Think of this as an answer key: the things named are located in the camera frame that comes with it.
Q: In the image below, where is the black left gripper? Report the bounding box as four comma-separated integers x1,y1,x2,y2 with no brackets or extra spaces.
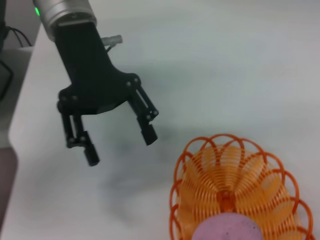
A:
53,21,142,118

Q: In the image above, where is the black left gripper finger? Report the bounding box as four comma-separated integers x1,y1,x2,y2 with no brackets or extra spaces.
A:
124,77,160,146
56,94,101,168

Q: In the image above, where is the orange woven plastic basket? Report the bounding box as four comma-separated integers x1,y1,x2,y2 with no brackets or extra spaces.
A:
169,133,316,240

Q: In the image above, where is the pink round peach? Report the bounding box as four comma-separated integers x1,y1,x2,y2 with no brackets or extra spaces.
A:
191,212,263,240

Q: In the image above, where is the dark robot torso front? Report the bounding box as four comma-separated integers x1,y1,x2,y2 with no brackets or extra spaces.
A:
0,147,20,240

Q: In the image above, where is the left gripper connector with cable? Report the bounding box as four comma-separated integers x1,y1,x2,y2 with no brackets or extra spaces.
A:
101,34,124,53

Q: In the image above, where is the thin black cable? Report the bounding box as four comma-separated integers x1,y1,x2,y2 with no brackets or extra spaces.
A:
4,26,33,48

